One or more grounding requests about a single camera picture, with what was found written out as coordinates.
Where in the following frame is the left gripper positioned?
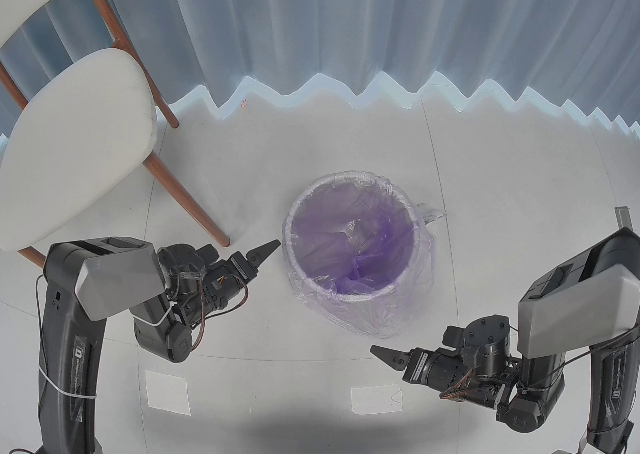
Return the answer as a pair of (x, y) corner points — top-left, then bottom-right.
(201, 239), (281, 315)

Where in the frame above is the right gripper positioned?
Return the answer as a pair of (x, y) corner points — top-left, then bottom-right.
(370, 345), (475, 391)

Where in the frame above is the white trash bin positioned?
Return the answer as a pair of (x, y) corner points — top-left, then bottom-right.
(283, 172), (434, 338)

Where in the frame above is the purple plastic bag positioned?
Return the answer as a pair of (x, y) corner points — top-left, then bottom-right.
(281, 170), (447, 339)

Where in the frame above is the white cushioned wooden chair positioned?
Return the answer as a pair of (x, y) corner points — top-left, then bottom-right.
(0, 0), (231, 269)

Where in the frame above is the pale blue curtain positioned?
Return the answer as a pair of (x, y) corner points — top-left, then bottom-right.
(0, 0), (640, 139)

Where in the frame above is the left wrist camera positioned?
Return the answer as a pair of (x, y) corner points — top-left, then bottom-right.
(196, 243), (222, 267)

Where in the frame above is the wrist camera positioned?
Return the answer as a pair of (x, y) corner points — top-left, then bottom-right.
(196, 243), (222, 267)
(441, 325), (467, 349)

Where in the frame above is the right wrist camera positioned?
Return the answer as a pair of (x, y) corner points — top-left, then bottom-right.
(441, 325), (467, 349)

